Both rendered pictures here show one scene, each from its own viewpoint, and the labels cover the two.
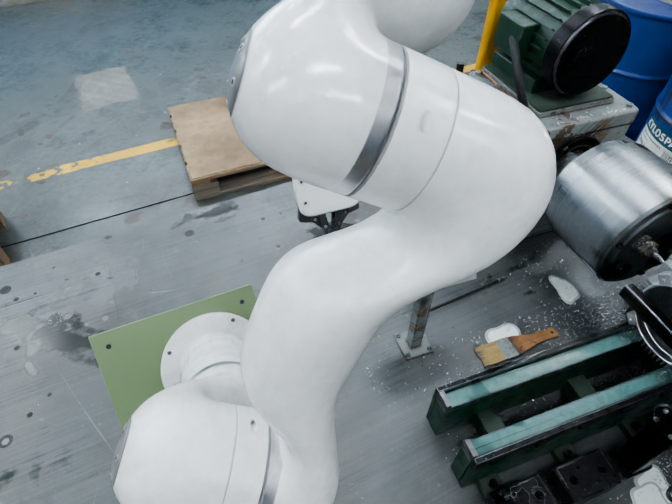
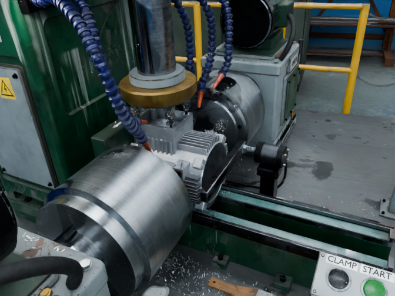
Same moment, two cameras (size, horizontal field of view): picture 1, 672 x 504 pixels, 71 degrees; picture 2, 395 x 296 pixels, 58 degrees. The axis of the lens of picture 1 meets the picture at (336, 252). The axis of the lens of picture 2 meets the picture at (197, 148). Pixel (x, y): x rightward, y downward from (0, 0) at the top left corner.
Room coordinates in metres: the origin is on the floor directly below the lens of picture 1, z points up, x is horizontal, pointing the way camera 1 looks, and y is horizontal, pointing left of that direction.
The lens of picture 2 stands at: (0.99, -0.09, 1.53)
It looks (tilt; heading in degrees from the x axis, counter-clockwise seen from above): 31 degrees down; 227
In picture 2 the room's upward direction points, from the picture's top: 3 degrees counter-clockwise
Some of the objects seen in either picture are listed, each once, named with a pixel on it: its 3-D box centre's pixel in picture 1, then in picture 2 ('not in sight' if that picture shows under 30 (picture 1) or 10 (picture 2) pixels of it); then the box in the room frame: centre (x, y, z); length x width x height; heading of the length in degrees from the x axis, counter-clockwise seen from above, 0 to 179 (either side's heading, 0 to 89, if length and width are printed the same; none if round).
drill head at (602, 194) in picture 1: (604, 197); (102, 235); (0.79, -0.59, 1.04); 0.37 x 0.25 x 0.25; 19
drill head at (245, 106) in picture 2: not in sight; (222, 111); (0.23, -0.79, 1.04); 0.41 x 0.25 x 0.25; 19
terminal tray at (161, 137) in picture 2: not in sight; (163, 130); (0.51, -0.73, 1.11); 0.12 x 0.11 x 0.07; 109
